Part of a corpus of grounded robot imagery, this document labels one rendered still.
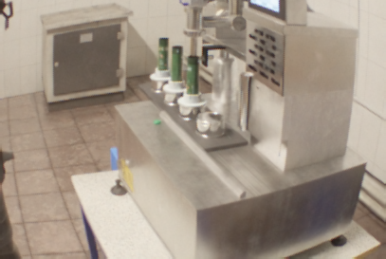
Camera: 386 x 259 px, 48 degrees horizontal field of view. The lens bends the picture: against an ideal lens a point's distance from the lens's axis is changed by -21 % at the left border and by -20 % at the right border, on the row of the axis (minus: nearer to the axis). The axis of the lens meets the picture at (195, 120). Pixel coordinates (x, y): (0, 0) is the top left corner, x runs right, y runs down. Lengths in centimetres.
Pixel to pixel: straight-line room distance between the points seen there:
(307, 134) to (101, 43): 320
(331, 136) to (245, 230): 31
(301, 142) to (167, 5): 401
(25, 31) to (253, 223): 392
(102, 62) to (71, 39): 39
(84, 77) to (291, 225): 328
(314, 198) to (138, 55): 405
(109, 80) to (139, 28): 88
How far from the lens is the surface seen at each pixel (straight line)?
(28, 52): 480
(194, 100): 133
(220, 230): 105
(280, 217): 112
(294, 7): 102
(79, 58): 418
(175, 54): 141
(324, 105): 114
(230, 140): 124
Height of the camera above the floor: 155
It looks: 22 degrees down
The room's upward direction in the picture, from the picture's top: 2 degrees clockwise
